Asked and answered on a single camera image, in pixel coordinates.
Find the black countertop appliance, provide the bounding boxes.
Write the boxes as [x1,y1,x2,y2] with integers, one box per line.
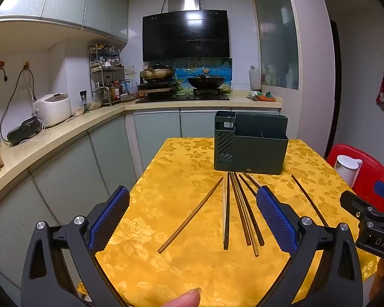
[7,116,42,146]

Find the metal spice rack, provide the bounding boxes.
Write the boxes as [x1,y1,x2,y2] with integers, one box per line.
[89,45,126,106]

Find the black pepper grinder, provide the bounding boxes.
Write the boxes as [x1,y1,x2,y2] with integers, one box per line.
[80,90,90,114]

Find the lidded wok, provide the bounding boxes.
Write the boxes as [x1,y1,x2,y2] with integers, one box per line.
[140,64,176,82]

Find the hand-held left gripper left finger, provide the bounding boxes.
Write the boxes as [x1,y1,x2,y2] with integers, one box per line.
[21,185,131,307]

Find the white plastic jug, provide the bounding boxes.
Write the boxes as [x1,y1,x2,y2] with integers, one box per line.
[249,65,262,91]

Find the dark wooden chopstick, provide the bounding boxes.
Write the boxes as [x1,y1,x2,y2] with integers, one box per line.
[291,175,329,228]
[239,173,265,247]
[223,170,231,250]
[243,173,262,189]

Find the brown wooden chopstick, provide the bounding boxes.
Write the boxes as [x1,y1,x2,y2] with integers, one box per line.
[158,177,224,254]
[230,172,252,246]

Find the pale green upper cabinets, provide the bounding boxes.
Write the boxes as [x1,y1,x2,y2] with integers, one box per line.
[0,0,129,43]

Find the red plastic stool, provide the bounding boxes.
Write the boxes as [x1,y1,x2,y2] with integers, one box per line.
[327,144,384,213]

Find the black wok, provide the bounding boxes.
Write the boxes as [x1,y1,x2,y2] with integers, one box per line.
[187,74,226,90]

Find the light wooden chopstick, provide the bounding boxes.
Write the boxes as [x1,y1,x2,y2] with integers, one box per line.
[233,173,260,257]

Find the person's left hand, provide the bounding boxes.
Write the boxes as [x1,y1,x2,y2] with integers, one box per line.
[164,288,202,307]

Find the black range hood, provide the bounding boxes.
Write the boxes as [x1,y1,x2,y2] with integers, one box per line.
[142,0,230,62]

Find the orange dish tray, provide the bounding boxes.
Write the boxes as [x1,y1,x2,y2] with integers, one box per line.
[246,91,276,102]

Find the blue picture backsplash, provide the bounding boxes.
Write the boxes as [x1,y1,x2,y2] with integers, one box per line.
[146,58,233,92]

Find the white kettle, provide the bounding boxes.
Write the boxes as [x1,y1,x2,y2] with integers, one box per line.
[334,155,363,188]

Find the frosted glass door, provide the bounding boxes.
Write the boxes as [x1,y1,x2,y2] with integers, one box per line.
[252,0,300,91]

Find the black induction cooker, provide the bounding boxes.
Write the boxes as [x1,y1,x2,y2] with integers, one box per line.
[136,81,177,100]

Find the white rice cooker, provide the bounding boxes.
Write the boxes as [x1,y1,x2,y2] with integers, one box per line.
[34,93,72,127]

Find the black gas stove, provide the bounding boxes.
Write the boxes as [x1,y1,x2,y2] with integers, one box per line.
[135,92,230,104]

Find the dark green utensil holder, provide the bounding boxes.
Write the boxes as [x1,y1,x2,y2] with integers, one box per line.
[214,111,289,175]

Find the yellow floral tablecloth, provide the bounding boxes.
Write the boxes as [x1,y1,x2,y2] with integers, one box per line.
[77,137,381,307]

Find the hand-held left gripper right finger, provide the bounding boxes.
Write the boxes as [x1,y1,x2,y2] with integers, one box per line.
[256,185,364,307]

